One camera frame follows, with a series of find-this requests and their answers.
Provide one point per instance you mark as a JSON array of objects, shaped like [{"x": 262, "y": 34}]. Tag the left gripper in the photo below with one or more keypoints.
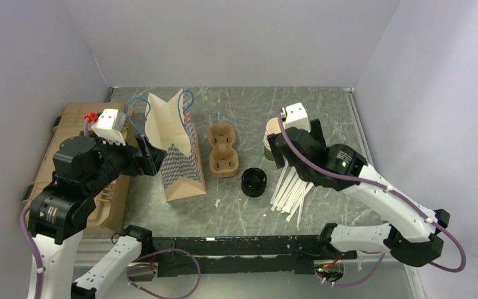
[{"x": 151, "y": 157}]

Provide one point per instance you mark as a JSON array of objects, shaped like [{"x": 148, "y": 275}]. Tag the cardboard cup carrier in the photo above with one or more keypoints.
[{"x": 223, "y": 158}]

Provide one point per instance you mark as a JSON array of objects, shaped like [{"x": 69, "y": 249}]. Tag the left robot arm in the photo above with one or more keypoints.
[{"x": 55, "y": 220}]

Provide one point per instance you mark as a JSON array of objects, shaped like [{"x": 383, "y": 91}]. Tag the stack of black lids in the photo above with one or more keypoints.
[{"x": 253, "y": 182}]

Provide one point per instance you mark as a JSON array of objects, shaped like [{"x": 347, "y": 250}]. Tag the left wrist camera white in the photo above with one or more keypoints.
[{"x": 107, "y": 125}]

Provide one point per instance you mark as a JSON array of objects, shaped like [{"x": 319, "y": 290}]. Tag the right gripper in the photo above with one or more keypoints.
[{"x": 316, "y": 132}]

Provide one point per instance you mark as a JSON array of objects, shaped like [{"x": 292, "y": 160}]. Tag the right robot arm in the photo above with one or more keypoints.
[{"x": 407, "y": 232}]

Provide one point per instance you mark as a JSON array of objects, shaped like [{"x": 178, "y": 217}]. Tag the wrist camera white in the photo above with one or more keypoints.
[
  {"x": 296, "y": 116},
  {"x": 107, "y": 125}
]

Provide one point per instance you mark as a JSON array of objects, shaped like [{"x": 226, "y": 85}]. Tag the stack of paper cups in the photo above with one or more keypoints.
[{"x": 272, "y": 134}]

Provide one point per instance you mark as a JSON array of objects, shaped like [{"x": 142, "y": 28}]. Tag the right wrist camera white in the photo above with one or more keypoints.
[{"x": 296, "y": 116}]

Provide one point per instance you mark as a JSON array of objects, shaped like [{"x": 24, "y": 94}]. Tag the tan hard case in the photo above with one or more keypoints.
[{"x": 107, "y": 218}]

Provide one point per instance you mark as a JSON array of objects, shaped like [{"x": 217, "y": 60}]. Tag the pile of wrapped straws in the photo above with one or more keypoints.
[{"x": 289, "y": 194}]

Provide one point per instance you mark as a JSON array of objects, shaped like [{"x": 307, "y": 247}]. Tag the patterned paper bag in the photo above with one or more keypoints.
[{"x": 169, "y": 126}]

